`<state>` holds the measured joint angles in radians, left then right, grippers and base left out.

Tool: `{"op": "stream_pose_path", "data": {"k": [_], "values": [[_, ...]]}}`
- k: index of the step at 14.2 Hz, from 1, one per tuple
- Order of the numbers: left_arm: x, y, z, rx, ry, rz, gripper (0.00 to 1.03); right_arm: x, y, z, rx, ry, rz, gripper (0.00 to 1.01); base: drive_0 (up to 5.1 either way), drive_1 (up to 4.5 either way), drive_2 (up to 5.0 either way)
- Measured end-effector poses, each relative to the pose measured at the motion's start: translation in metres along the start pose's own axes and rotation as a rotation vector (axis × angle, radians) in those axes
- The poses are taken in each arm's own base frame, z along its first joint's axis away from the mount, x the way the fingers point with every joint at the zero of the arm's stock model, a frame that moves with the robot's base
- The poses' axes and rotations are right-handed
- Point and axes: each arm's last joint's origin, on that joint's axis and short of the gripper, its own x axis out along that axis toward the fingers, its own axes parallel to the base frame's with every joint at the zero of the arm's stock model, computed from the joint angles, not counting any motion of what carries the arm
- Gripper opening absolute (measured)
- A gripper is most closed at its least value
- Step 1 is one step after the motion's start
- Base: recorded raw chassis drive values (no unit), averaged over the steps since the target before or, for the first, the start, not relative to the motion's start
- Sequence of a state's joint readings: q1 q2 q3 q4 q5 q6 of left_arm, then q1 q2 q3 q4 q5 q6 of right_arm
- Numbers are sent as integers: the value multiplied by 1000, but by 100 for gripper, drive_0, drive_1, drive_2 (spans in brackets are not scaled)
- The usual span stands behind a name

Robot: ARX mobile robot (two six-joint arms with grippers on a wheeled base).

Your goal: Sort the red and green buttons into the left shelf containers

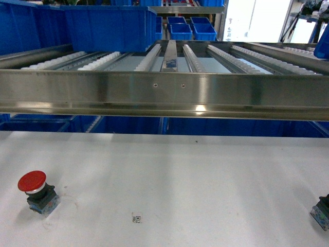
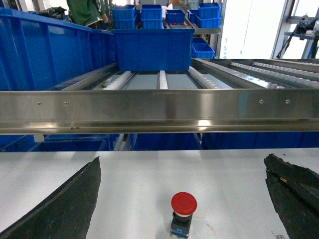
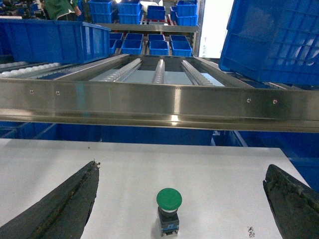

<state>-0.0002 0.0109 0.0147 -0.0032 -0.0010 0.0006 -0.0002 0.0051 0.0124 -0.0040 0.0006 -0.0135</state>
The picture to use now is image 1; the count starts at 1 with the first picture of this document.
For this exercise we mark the large blue bin on shelf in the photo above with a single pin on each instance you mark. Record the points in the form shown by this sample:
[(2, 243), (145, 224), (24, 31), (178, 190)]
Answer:
[(110, 28)]

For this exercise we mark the green mushroom push button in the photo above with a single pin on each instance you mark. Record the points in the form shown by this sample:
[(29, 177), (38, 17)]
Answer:
[(320, 212)]

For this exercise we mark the small blue bin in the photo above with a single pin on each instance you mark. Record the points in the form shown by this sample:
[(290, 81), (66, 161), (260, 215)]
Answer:
[(204, 32), (180, 32)]

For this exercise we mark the red mushroom push button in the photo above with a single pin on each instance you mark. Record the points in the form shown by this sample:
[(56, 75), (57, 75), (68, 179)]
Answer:
[(41, 197)]

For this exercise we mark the stainless steel roller shelf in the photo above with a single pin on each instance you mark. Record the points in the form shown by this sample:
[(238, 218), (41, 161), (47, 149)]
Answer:
[(182, 79)]

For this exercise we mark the small blue bin back right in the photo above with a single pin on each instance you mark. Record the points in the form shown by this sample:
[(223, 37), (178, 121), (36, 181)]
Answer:
[(204, 32)]

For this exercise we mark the small blue bin back left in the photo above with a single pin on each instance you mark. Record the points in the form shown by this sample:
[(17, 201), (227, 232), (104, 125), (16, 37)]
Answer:
[(180, 32)]

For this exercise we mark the QR code sticker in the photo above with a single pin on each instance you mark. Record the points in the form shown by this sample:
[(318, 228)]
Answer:
[(137, 217)]

